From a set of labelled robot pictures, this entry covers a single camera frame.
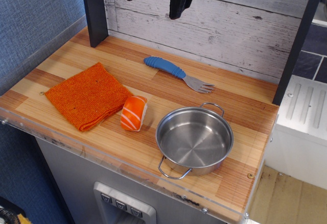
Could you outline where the stainless steel pot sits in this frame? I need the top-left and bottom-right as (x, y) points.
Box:
(155, 102), (234, 180)

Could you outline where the orange knitted towel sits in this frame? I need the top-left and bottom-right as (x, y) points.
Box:
(45, 62), (133, 132)

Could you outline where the toy salmon sushi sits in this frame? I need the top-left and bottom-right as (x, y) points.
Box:
(120, 96), (148, 132)

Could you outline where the white toy sink unit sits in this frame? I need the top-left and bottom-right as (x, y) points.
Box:
(265, 76), (326, 188)

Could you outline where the clear acrylic edge guard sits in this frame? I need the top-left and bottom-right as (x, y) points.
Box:
(1, 105), (278, 223)

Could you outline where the silver dispenser button panel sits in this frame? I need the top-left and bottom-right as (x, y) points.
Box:
(94, 182), (157, 223)

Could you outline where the yellow black object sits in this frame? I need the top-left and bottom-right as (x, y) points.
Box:
(1, 206), (32, 224)

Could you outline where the blue handled metal fork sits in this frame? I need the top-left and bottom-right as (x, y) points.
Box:
(144, 56), (214, 93)

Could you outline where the dark left vertical post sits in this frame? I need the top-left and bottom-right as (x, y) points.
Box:
(84, 0), (108, 47)

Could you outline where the dark vertical post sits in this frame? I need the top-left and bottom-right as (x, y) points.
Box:
(84, 0), (108, 47)
(272, 0), (320, 106)

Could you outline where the dark right vertical post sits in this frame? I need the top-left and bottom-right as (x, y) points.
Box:
(272, 0), (320, 106)

